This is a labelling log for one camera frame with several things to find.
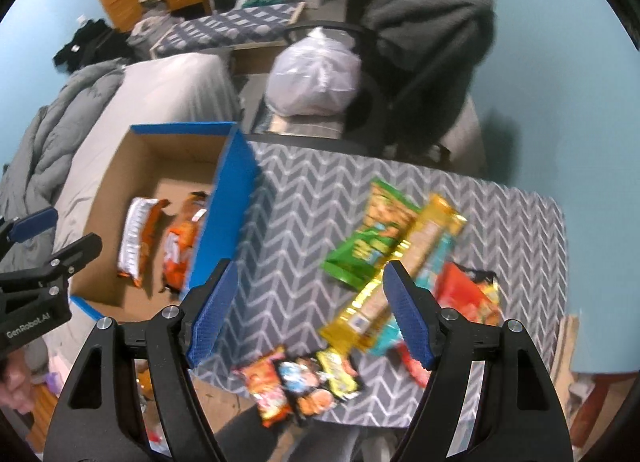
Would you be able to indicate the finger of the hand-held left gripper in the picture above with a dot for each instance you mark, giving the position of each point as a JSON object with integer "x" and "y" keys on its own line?
{"x": 75, "y": 252}
{"x": 35, "y": 223}

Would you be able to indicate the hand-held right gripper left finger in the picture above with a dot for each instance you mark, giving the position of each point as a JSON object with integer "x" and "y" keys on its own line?
{"x": 215, "y": 314}

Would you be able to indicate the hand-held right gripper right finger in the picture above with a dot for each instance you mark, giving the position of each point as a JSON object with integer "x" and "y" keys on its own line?
{"x": 406, "y": 317}

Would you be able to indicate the long gold snack packet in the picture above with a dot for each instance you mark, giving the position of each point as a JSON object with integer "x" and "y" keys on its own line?
{"x": 370, "y": 309}

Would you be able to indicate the green snack packet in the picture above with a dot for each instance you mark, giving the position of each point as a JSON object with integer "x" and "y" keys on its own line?
{"x": 375, "y": 237}

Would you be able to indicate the small yellow snack packet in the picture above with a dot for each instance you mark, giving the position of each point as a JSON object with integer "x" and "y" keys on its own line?
{"x": 340, "y": 373}

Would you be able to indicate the blue-rimmed cardboard box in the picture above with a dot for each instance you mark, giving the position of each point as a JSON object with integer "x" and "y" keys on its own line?
{"x": 125, "y": 167}

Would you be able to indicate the person's left hand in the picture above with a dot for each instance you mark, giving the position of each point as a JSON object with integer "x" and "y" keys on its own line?
{"x": 11, "y": 382}

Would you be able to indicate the teal snack packet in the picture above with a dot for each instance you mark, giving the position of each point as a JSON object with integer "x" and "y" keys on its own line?
{"x": 434, "y": 267}

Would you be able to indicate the red snack packet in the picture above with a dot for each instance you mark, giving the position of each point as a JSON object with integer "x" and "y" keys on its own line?
{"x": 465, "y": 297}

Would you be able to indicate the white and orange snack packet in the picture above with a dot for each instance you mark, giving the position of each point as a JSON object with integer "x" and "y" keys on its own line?
{"x": 136, "y": 237}

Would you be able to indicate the purple cloth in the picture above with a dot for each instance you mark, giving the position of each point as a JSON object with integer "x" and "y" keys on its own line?
{"x": 52, "y": 382}

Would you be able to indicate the grey duvet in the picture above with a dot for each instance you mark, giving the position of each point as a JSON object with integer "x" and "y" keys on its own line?
{"x": 50, "y": 142}

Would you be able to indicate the small red-orange snack packet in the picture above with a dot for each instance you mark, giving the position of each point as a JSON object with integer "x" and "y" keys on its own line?
{"x": 265, "y": 384}

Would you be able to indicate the small black snack packet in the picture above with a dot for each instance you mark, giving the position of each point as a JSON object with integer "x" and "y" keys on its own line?
{"x": 306, "y": 384}

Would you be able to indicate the person's leg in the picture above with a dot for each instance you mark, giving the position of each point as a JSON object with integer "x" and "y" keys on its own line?
{"x": 260, "y": 437}

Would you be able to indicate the wooden planks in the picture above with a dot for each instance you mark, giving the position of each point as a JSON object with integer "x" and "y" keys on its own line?
{"x": 565, "y": 357}

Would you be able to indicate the black clothes pile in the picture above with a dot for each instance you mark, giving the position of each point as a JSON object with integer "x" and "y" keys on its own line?
{"x": 85, "y": 45}

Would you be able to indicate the reddish wooden furniture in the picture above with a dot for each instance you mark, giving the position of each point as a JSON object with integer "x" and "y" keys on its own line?
{"x": 600, "y": 407}

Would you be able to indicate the grey garment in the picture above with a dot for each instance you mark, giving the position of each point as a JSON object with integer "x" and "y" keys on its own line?
{"x": 145, "y": 30}

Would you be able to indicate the black office chair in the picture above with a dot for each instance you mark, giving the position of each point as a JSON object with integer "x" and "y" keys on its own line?
{"x": 372, "y": 90}

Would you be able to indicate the white plastic bag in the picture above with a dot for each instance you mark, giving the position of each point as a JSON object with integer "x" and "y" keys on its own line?
{"x": 312, "y": 75}

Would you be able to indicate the diamond patterned mattress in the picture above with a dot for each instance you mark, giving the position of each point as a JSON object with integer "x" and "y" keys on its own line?
{"x": 235, "y": 25}

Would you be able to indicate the grey fleece jacket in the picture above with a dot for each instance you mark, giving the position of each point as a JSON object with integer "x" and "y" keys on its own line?
{"x": 430, "y": 17}

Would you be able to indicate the wooden bed frame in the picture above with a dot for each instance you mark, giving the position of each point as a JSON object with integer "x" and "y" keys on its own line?
{"x": 257, "y": 57}

